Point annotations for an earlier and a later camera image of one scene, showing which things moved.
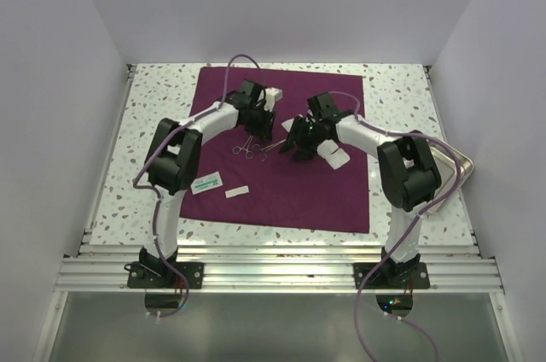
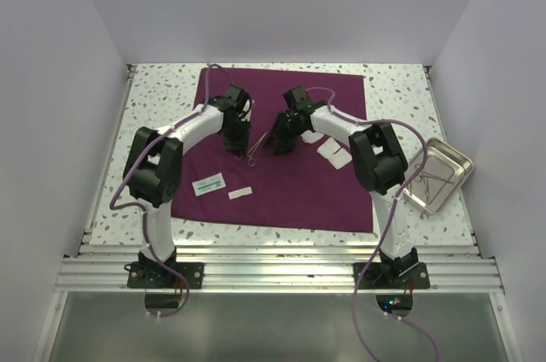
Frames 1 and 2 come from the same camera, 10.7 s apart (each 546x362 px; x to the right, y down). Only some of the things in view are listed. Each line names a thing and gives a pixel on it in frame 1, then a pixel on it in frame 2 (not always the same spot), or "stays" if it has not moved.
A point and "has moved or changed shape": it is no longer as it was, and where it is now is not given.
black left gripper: [264, 131] to [240, 145]
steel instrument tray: [447, 166] stays
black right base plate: [392, 276] stays
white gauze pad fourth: [338, 158] stays
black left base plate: [159, 275] stays
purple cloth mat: [252, 182] stays
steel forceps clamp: [264, 156] has moved or changed shape
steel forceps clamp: [249, 154] has moved or changed shape
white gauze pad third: [326, 148] stays
